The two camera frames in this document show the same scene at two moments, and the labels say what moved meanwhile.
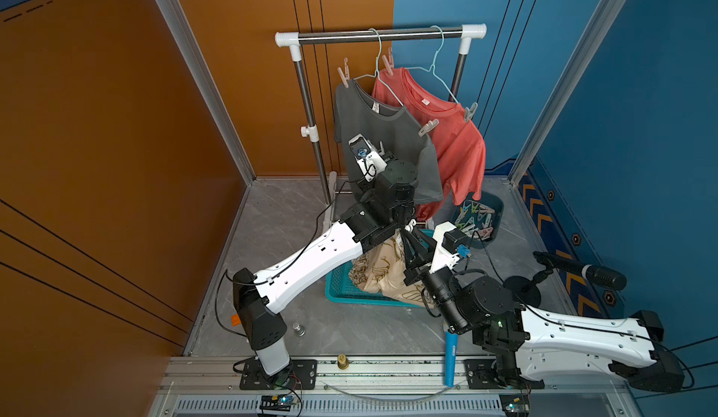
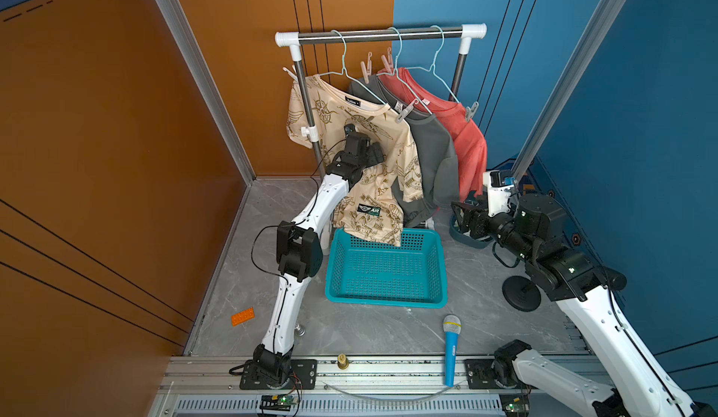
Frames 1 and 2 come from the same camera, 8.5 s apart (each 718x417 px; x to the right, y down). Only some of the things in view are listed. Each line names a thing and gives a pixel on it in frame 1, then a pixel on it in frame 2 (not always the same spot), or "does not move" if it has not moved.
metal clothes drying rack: x=295 y=39 does not move
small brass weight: x=342 y=361 does not move
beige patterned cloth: x=381 y=268 → x=373 y=204
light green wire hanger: x=434 y=63 does not move
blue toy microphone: x=451 y=355 does not move
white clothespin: x=428 y=127 → x=400 y=117
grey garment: x=357 y=110 → x=437 y=159
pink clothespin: x=389 y=62 does not move
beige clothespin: x=346 y=78 → x=366 y=70
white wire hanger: x=376 y=73 → x=396 y=74
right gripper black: x=416 y=266 → x=473 y=214
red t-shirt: x=454 y=134 does not move
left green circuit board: x=279 y=402 does not move
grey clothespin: x=469 y=112 does not move
